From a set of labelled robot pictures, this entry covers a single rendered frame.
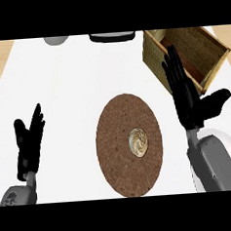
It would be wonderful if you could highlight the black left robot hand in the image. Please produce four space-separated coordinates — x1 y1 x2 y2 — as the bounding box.
11 102 51 183

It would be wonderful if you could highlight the cream swirl cupcake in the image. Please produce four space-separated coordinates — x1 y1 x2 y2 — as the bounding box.
127 127 151 160

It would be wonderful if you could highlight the rectangular wicker basket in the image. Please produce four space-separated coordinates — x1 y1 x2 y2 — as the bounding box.
140 24 231 99

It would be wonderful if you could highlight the round brown placemat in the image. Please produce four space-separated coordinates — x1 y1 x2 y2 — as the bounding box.
92 91 167 201

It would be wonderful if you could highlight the grey rounded object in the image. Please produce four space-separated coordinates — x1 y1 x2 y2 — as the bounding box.
43 36 70 47

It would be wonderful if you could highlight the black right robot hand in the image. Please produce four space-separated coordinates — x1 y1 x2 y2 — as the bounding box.
160 40 231 133

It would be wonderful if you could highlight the black and grey appliance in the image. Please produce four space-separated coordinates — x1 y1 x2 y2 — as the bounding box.
89 31 137 45

